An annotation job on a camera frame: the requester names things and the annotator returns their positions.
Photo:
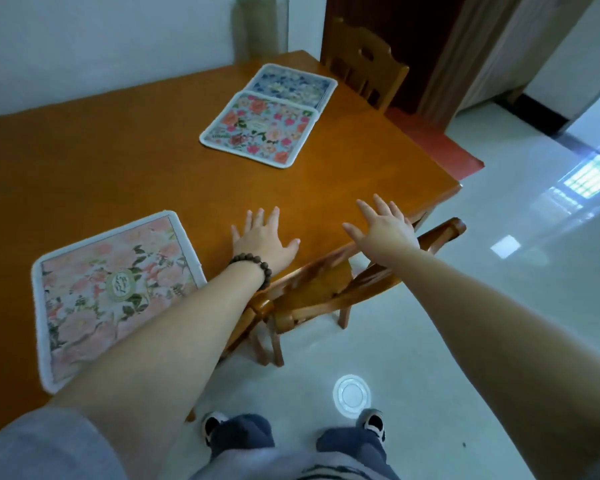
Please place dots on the person's left hand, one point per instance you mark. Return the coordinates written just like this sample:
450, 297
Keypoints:
265, 239

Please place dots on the person's right hand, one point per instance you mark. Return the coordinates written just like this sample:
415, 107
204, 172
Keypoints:
390, 234

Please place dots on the light blue rose placemat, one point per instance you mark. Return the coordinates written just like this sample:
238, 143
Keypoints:
260, 129

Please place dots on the navy white floral placemat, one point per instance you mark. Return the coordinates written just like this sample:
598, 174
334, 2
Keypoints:
292, 84

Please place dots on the pale pink floral placemat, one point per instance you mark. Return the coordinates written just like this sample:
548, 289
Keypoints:
105, 294

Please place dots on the person's right forearm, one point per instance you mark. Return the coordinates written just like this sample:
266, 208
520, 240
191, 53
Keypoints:
505, 354

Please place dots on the person's left forearm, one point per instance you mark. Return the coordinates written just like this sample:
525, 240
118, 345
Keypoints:
155, 354

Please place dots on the wooden dining chair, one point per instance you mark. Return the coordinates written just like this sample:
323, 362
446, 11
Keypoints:
325, 284
340, 44

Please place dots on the red floor mat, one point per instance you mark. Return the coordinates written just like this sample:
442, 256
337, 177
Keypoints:
440, 149

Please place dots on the orange wooden table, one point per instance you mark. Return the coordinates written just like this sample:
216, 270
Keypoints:
105, 144

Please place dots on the black white sneaker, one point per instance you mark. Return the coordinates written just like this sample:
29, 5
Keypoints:
375, 422
211, 424

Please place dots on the blue jeans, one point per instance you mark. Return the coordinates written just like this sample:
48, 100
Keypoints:
245, 434

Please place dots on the dark brown door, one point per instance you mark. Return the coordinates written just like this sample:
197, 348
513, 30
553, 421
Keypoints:
420, 34

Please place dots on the striped wooden door frame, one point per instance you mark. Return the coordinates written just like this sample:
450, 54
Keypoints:
495, 49

